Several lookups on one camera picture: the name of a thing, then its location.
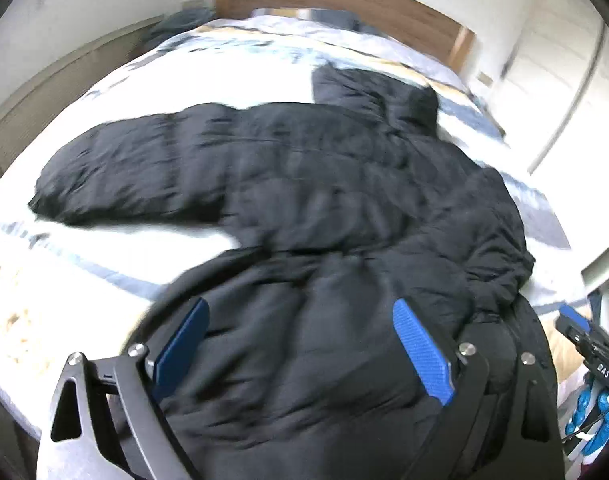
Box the black puffer down coat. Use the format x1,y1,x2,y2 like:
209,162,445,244
30,65,555,479

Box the blue gloved right hand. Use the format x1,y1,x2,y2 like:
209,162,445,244
563,374,609,465

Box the striped duvet cover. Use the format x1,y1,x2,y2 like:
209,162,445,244
0,15,590,437

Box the white sliding wardrobe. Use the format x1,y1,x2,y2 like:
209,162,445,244
499,0,609,266

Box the striped pillow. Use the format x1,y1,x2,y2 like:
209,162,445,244
250,8,385,37

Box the dark teal cloth pile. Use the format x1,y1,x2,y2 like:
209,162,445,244
143,6,216,49

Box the wooden headboard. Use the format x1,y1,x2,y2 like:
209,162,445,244
216,0,475,74

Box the beige wall switch plate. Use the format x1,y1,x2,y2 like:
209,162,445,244
477,72,493,87

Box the beige low wall cabinet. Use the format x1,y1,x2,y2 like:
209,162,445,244
0,15,162,179

